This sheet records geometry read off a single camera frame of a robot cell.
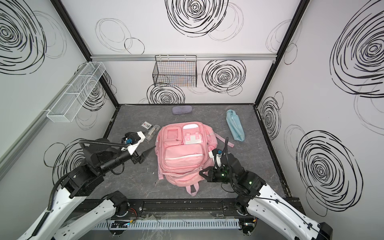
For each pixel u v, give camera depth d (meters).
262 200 0.49
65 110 0.72
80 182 0.43
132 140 0.49
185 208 0.75
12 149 0.53
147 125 1.06
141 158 0.56
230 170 0.54
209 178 0.63
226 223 0.71
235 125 1.04
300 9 0.73
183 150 0.86
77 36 0.81
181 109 1.13
